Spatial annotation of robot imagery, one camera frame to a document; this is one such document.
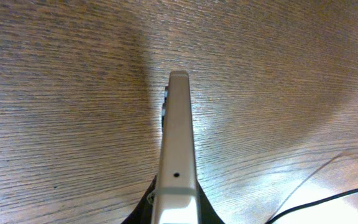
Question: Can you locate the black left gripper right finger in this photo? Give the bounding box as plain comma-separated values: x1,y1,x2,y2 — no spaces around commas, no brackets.
198,184,224,224

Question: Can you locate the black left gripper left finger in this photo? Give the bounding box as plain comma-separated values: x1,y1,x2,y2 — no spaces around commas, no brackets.
121,176,157,224

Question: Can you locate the black Galaxy smartphone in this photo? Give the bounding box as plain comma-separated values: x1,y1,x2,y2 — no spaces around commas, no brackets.
151,71,201,224

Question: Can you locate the black USB charging cable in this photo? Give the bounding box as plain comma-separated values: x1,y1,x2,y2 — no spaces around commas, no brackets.
264,185,358,224

